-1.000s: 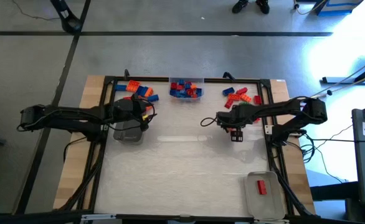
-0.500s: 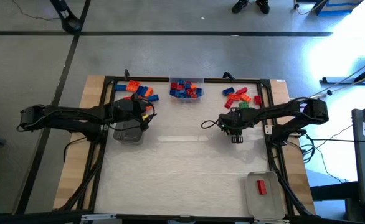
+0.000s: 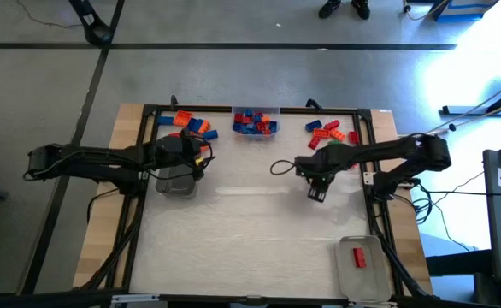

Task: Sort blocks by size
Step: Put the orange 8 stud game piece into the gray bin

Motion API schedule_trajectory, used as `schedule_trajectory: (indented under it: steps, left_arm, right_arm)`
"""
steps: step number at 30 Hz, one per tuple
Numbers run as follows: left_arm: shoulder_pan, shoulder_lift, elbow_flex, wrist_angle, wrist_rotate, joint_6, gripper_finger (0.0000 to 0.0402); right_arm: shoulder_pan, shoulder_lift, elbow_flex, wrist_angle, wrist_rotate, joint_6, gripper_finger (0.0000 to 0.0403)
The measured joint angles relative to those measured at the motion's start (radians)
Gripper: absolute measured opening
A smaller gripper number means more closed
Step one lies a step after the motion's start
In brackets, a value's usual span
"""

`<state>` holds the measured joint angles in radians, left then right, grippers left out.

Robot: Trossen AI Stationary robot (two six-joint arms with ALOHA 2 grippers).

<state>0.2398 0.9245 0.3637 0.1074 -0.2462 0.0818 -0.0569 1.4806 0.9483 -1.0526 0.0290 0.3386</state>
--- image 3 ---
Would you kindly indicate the grey translucent bin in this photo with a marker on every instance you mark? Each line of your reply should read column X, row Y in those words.
column 175, row 186

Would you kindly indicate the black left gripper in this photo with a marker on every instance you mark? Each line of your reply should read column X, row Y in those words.
column 175, row 154

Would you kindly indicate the white rail bracket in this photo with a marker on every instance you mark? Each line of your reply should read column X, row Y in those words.
column 135, row 298

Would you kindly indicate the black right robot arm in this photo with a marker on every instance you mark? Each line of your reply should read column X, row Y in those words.
column 387, row 149

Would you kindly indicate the clear plastic bin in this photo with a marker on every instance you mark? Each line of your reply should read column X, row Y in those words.
column 255, row 109

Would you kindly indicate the black stand base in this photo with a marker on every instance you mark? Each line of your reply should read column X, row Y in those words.
column 96, row 32

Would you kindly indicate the black floor strip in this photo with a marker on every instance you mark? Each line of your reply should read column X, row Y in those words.
column 84, row 120
column 233, row 45

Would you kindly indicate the red long block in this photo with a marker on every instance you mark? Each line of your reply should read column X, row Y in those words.
column 358, row 257

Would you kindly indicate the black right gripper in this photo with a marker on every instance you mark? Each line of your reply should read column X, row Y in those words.
column 319, row 169

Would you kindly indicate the black rig bar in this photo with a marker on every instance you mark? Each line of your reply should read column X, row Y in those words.
column 41, row 299

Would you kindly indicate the black floor stand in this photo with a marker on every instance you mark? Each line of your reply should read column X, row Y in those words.
column 481, row 110

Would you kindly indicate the blue white box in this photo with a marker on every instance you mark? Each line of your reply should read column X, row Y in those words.
column 464, row 10

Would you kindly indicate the green block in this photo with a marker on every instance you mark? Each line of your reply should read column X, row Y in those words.
column 335, row 143

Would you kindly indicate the person's black shoe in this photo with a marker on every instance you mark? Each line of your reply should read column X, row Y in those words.
column 361, row 8
column 330, row 7

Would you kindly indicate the white plastic tray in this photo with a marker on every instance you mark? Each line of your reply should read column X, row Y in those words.
column 374, row 278

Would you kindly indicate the black frame clamp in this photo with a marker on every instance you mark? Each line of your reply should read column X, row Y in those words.
column 314, row 104
column 174, row 101

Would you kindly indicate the small orange block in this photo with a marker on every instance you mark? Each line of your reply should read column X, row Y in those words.
column 266, row 120
column 268, row 131

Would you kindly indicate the black table frame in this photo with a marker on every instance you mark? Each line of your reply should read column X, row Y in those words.
column 199, row 108

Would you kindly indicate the white mounting bracket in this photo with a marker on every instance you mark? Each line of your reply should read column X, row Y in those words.
column 369, row 178

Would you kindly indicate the blue rectangular block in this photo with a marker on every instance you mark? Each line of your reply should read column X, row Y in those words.
column 194, row 125
column 165, row 120
column 210, row 135
column 313, row 125

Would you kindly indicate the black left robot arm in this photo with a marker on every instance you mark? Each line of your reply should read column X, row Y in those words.
column 96, row 164

